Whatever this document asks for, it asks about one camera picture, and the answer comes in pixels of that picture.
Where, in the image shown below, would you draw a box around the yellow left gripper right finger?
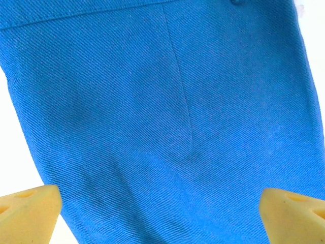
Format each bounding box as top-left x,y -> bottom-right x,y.
258,187 -> 325,244

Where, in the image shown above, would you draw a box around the blue long pants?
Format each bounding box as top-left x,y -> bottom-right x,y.
0,0 -> 325,244

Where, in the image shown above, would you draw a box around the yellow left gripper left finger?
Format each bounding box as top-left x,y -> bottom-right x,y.
0,185 -> 62,244

